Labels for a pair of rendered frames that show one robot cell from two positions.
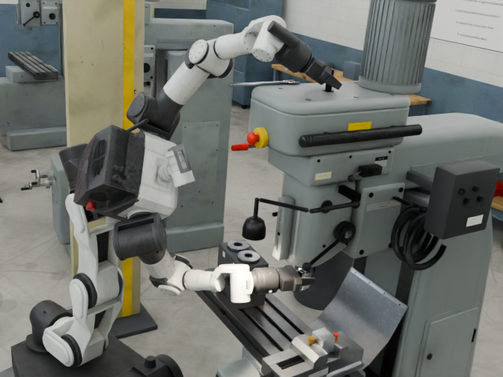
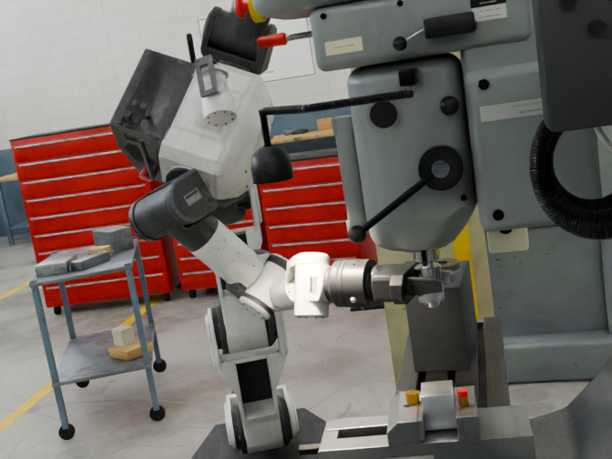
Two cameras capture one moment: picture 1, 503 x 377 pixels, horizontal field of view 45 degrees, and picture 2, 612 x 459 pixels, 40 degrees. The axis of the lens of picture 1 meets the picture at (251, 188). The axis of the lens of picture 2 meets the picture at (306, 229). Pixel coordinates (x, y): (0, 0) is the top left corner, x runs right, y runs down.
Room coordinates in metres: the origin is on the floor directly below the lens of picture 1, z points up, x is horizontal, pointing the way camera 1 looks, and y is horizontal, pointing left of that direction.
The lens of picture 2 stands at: (0.67, -1.09, 1.64)
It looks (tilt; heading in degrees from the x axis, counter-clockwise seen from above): 11 degrees down; 45
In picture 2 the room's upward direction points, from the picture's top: 9 degrees counter-clockwise
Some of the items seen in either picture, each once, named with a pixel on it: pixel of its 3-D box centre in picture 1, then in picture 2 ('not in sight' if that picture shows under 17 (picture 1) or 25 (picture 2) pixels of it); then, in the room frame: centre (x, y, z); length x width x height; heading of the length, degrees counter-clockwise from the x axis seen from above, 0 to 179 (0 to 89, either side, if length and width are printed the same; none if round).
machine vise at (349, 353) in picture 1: (314, 357); (424, 434); (1.68, -0.26, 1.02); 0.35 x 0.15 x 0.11; 125
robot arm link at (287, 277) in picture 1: (278, 280); (381, 283); (1.79, -0.12, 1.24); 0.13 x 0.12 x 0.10; 20
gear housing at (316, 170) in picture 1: (330, 155); (422, 25); (1.84, -0.24, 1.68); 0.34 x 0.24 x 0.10; 123
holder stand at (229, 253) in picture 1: (241, 271); (442, 311); (2.14, 0.01, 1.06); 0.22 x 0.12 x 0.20; 28
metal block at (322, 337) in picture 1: (322, 341); (438, 404); (1.70, -0.28, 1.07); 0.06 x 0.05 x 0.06; 35
